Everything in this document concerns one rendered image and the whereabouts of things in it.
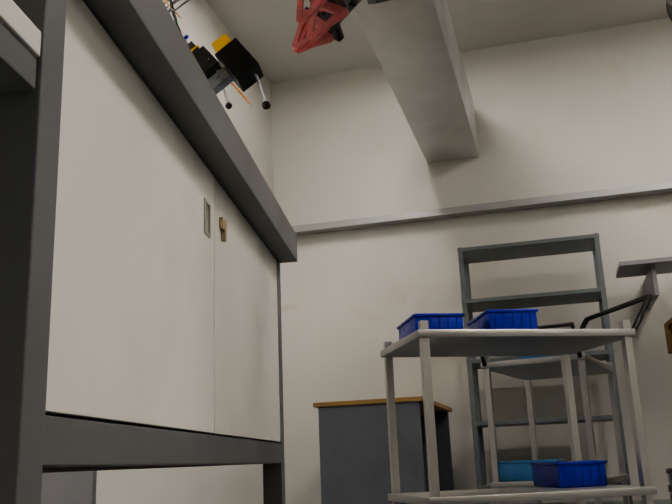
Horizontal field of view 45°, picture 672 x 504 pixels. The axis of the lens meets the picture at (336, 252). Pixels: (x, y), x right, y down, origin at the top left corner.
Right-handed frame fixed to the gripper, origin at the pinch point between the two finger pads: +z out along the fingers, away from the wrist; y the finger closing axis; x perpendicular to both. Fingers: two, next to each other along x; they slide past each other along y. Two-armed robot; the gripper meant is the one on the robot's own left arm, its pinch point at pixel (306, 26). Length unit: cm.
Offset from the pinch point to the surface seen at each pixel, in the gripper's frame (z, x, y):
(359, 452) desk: 100, -50, -397
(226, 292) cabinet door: 44.6, 6.5, -4.5
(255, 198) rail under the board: 28.0, 0.6, -10.3
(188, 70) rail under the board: 22.1, 5.2, 30.6
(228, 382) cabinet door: 57, 13, -6
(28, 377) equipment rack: 55, 32, 68
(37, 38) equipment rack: 34, 20, 69
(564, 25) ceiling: -289, -82, -548
